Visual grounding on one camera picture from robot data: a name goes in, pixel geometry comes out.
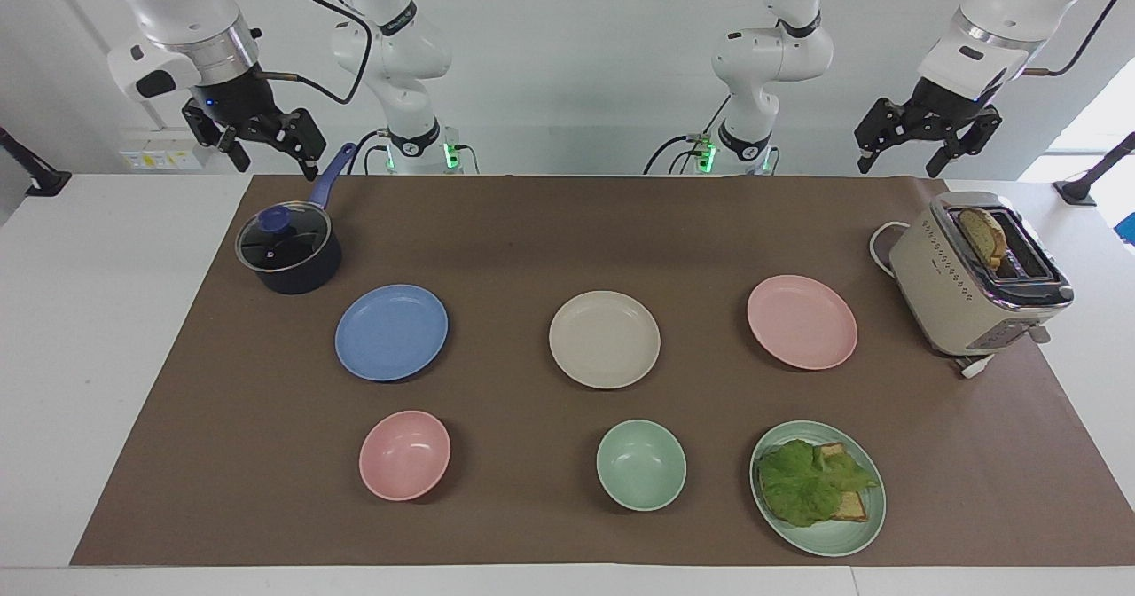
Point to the pink bowl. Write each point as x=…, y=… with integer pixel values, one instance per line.
x=404, y=456

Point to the beige toaster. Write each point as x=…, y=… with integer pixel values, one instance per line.
x=953, y=299

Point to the green lettuce leaf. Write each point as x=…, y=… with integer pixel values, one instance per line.
x=802, y=485

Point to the beige plate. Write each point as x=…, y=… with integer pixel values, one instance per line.
x=604, y=340

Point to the green plate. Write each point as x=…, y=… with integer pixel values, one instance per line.
x=833, y=538

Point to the toasted bread slice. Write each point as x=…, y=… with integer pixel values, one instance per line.
x=853, y=507

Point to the blue plate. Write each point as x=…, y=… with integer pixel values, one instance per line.
x=391, y=333

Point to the white wall socket strip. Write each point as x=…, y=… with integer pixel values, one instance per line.
x=160, y=158

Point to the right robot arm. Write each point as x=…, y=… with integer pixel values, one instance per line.
x=403, y=50

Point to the glass lid with blue knob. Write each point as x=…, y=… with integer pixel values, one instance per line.
x=297, y=239

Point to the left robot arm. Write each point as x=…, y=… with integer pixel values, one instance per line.
x=763, y=59

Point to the black stand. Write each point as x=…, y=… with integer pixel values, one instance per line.
x=40, y=179
x=1086, y=184

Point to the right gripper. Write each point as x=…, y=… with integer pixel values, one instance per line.
x=238, y=98

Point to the bread slice with brown crust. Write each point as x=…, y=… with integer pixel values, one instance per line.
x=984, y=234

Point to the green bowl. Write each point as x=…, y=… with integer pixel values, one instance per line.
x=640, y=465

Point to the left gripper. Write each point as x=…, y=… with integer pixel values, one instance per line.
x=944, y=101

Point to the pink plate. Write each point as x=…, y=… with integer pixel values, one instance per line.
x=802, y=322

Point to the dark blue saucepan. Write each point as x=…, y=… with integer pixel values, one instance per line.
x=301, y=275

